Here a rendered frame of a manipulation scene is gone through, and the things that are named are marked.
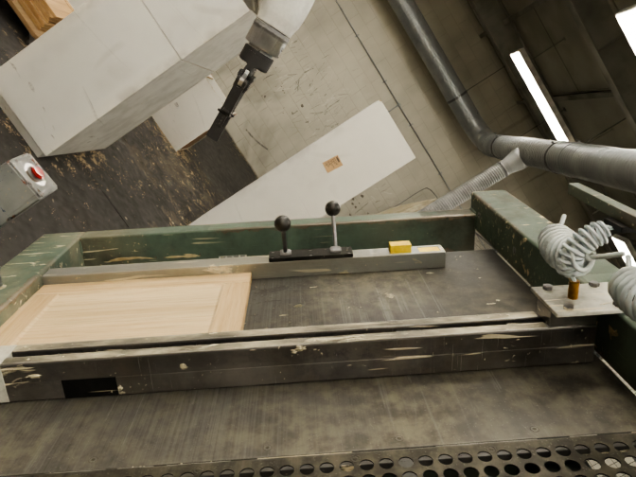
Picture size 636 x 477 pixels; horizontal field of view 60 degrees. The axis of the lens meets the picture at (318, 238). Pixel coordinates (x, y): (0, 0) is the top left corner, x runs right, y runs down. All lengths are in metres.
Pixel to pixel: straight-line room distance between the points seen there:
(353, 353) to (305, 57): 8.46
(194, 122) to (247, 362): 5.32
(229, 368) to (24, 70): 3.06
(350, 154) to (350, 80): 4.49
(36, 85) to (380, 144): 2.64
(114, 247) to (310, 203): 3.35
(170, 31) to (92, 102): 0.63
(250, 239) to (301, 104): 7.71
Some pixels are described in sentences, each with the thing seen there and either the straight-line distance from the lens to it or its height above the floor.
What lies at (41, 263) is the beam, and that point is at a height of 0.88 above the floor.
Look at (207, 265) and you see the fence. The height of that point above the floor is 1.23.
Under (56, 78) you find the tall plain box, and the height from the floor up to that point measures 0.40.
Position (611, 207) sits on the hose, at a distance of 0.97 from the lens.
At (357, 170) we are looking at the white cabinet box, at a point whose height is 1.57.
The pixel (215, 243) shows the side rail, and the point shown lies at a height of 1.20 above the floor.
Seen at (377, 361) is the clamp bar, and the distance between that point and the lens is 0.91.
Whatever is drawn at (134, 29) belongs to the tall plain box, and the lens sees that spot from 3.52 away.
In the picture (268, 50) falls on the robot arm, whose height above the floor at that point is 1.62.
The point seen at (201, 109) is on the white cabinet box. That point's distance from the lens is 6.11.
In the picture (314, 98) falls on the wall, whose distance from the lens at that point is 9.17.
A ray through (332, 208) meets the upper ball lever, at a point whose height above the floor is 1.55.
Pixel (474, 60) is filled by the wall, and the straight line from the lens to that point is 9.44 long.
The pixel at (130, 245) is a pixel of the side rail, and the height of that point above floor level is 1.01.
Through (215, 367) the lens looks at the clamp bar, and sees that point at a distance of 0.91.
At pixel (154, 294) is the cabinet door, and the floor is 1.13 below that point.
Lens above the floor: 1.68
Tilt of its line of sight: 9 degrees down
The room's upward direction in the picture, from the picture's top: 58 degrees clockwise
